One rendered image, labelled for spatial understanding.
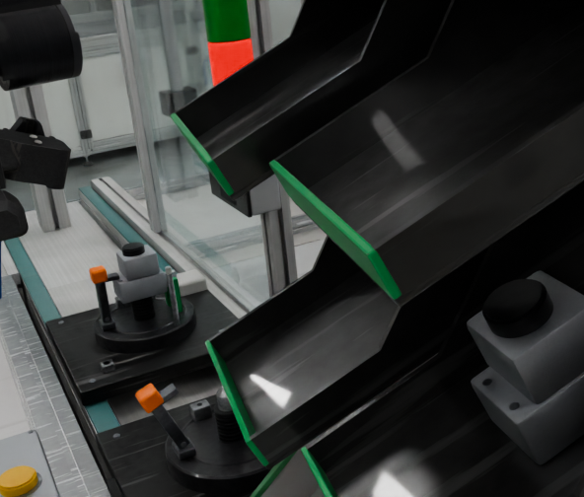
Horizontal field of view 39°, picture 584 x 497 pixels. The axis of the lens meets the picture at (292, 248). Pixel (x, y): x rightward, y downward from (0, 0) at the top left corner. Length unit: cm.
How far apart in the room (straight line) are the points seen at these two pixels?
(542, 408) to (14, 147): 42
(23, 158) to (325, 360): 27
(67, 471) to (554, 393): 64
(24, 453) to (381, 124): 68
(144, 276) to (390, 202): 80
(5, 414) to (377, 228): 100
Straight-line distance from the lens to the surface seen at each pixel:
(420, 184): 34
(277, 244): 101
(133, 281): 111
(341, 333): 53
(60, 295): 149
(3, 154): 64
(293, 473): 64
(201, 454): 85
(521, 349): 37
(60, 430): 101
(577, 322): 38
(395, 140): 39
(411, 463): 44
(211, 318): 117
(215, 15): 93
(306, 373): 52
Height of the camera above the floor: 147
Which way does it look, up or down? 21 degrees down
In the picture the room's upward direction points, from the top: 6 degrees counter-clockwise
